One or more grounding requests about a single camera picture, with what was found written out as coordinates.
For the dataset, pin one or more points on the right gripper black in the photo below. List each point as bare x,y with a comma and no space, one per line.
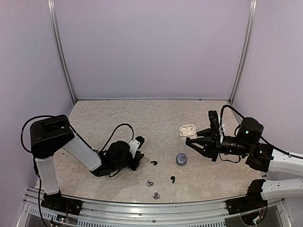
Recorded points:
211,149

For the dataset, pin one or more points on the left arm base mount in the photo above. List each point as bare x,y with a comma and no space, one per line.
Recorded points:
53,200

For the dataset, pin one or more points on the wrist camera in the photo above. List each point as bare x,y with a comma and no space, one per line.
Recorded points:
217,129
135,144

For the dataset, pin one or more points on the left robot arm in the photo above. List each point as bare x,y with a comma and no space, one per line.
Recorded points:
52,133

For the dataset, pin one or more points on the right aluminium frame post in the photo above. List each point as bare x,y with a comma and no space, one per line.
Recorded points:
245,49

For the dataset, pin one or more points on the purple earbud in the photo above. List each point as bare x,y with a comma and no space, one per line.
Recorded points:
150,183
156,196

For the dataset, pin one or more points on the blue-grey earbud case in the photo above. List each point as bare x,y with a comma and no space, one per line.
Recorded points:
181,159

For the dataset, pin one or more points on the white earbud charging case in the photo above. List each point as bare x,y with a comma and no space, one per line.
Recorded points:
188,130

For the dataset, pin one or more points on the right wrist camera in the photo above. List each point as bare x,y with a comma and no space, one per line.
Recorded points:
217,129

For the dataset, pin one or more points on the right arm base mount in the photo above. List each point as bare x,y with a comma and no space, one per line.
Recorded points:
251,201

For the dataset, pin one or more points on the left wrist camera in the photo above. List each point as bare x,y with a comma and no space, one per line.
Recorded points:
135,144

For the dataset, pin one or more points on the black earbud lower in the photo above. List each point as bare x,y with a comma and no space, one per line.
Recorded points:
173,179

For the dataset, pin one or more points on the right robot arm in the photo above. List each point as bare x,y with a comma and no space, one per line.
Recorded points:
263,157

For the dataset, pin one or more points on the aluminium frame post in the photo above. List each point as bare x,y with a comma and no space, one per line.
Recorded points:
245,49
60,51

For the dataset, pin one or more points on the left aluminium frame post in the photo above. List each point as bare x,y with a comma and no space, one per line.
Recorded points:
60,51

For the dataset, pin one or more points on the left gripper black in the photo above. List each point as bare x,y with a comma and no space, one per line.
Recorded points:
138,156

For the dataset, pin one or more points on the purple earbud upper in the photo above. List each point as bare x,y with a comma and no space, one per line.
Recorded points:
150,183

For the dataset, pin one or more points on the purple earbud lower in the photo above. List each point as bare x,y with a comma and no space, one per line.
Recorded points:
156,196

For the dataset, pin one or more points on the front aluminium rail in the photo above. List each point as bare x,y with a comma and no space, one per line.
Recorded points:
97,213

